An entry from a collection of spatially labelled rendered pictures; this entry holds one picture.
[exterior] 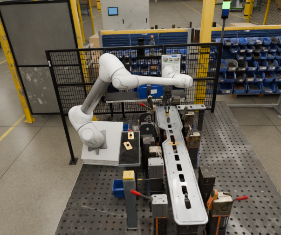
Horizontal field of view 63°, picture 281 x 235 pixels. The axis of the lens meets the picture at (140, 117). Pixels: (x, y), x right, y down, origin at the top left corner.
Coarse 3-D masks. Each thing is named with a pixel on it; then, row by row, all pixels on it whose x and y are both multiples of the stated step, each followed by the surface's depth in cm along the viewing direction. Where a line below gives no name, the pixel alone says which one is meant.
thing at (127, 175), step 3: (123, 171) 134; (126, 171) 134; (129, 171) 134; (132, 171) 134; (123, 174) 132; (126, 174) 131; (129, 174) 131; (132, 174) 131; (123, 177) 130; (126, 177) 129; (129, 177) 129; (132, 177) 129
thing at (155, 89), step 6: (144, 84) 259; (150, 84) 261; (156, 84) 262; (138, 90) 250; (144, 90) 246; (156, 90) 248; (162, 90) 250; (138, 96) 256; (144, 96) 249; (156, 96) 252
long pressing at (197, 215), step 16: (160, 112) 227; (176, 112) 226; (160, 128) 203; (176, 128) 201; (176, 176) 150; (192, 176) 150; (176, 192) 139; (192, 192) 138; (176, 208) 129; (192, 208) 128; (192, 224) 121
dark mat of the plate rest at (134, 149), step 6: (126, 132) 169; (138, 132) 169; (126, 138) 163; (138, 138) 162; (132, 144) 157; (138, 144) 156; (120, 150) 151; (126, 150) 151; (132, 150) 151; (138, 150) 150; (120, 156) 146; (126, 156) 146; (132, 156) 145; (138, 156) 145; (120, 162) 141; (126, 162) 140; (132, 162) 140; (138, 162) 140
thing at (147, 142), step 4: (144, 140) 170; (148, 140) 170; (144, 144) 167; (148, 144) 167; (144, 148) 169; (148, 148) 169; (144, 152) 172; (148, 152) 171; (144, 156) 176; (148, 156) 173; (148, 164) 177
